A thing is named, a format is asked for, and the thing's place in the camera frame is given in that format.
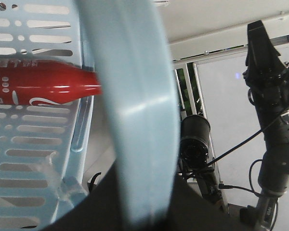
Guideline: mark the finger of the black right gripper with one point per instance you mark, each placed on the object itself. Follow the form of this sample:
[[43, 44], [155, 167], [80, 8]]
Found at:
[[262, 57]]

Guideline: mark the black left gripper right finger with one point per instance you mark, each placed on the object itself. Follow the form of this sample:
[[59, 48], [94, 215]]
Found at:
[[190, 212]]

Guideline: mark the black robot base joint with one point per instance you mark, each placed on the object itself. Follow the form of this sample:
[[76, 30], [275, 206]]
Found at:
[[195, 141]]

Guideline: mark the red coca-cola aluminium bottle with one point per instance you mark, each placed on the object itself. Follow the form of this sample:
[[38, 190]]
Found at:
[[44, 82]]

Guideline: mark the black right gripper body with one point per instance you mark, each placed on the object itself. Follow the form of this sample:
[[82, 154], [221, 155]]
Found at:
[[270, 92]]

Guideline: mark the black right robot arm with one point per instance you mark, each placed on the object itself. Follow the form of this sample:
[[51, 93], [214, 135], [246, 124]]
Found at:
[[273, 176]]

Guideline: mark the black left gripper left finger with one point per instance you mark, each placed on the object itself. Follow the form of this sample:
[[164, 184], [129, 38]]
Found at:
[[99, 211]]

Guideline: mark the white mobile whiteboard stand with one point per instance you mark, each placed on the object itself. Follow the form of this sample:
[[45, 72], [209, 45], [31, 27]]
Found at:
[[224, 101]]

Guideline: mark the light blue plastic basket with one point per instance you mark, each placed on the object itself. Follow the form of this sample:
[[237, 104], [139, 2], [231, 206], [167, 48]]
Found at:
[[43, 148]]

